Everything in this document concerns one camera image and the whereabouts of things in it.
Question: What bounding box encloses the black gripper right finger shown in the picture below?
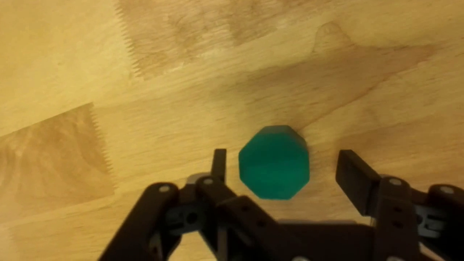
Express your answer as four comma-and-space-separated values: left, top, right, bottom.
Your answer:
335, 149, 380, 216

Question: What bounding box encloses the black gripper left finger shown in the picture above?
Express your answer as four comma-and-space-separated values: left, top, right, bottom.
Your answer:
210, 147, 226, 182

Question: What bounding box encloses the green octagonal wooden block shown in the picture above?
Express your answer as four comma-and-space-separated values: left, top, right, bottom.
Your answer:
238, 124, 310, 200

